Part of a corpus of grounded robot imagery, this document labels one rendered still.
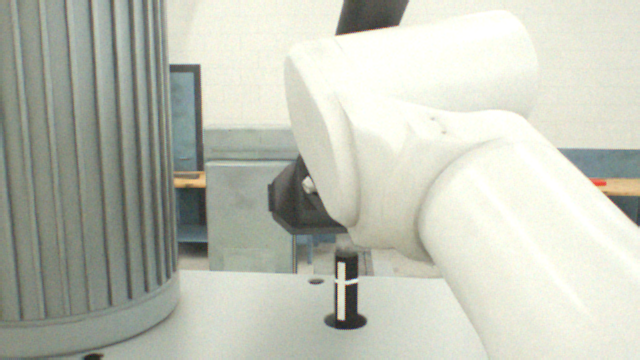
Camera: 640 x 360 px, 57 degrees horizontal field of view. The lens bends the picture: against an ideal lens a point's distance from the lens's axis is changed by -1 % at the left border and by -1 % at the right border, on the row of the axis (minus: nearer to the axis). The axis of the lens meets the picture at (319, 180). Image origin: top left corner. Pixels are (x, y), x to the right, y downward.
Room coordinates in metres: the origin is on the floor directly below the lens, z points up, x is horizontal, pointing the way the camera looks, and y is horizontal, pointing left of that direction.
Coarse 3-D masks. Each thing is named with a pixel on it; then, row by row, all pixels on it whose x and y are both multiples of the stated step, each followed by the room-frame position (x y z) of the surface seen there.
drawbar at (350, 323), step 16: (336, 256) 0.47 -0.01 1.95; (352, 256) 0.47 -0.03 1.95; (336, 272) 0.47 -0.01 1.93; (352, 272) 0.47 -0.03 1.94; (336, 288) 0.47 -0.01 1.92; (352, 288) 0.47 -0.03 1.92; (336, 304) 0.47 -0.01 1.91; (352, 304) 0.47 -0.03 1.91; (336, 320) 0.47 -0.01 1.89; (352, 320) 0.47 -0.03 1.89
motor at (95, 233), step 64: (0, 0) 0.40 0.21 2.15; (64, 0) 0.42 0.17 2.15; (128, 0) 0.45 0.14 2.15; (0, 64) 0.40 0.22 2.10; (64, 64) 0.42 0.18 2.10; (128, 64) 0.45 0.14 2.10; (0, 128) 0.40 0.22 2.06; (64, 128) 0.41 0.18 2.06; (128, 128) 0.45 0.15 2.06; (0, 192) 0.40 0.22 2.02; (64, 192) 0.41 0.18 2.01; (128, 192) 0.44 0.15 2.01; (0, 256) 0.40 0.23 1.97; (64, 256) 0.41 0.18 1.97; (128, 256) 0.44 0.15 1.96; (0, 320) 0.40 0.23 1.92; (64, 320) 0.41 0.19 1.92; (128, 320) 0.43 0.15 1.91
